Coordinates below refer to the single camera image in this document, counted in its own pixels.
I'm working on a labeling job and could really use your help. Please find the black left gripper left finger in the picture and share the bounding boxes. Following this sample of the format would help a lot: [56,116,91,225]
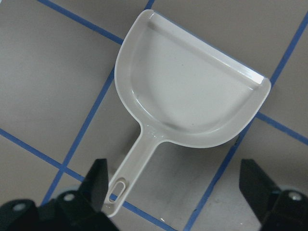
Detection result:
[0,159,118,231]

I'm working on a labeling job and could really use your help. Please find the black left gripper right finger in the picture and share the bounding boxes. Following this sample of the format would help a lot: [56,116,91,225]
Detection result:
[239,159,308,231]

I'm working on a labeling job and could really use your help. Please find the beige plastic dustpan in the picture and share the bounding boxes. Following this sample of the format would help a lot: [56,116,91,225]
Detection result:
[102,9,271,217]

